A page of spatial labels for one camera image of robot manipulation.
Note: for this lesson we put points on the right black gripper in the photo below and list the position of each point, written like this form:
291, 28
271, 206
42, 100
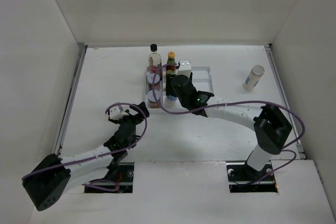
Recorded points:
169, 86

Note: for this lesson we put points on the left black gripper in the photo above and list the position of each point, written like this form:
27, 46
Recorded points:
129, 116

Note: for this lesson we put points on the white shaker blue label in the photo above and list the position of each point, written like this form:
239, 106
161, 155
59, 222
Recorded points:
254, 77
171, 99

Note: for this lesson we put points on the spice jar orange contents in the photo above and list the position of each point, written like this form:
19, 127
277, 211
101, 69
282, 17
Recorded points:
154, 99

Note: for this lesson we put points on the green bottle yellow cap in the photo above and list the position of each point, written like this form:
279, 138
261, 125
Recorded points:
171, 63

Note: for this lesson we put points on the spice jar dark contents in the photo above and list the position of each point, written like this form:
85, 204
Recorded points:
153, 82

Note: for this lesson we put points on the dark sauce bottle black cap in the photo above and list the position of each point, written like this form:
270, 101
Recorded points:
155, 60

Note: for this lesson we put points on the small yellow label bottle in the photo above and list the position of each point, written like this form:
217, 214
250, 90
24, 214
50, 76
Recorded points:
169, 73

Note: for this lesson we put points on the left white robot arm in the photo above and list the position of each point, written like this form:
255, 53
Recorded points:
56, 175

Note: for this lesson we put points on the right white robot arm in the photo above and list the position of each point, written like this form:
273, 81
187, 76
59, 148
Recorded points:
270, 125

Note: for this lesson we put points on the white divided organizer tray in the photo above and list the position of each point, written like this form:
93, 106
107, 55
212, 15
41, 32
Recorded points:
201, 80

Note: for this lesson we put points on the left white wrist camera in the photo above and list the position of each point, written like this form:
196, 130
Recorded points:
115, 112

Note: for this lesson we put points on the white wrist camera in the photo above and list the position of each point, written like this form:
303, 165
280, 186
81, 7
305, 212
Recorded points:
184, 68
115, 112

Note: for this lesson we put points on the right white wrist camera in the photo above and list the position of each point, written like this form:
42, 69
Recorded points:
184, 68

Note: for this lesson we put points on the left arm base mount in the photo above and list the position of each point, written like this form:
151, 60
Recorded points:
119, 180

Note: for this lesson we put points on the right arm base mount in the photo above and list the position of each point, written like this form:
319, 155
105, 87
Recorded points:
244, 179

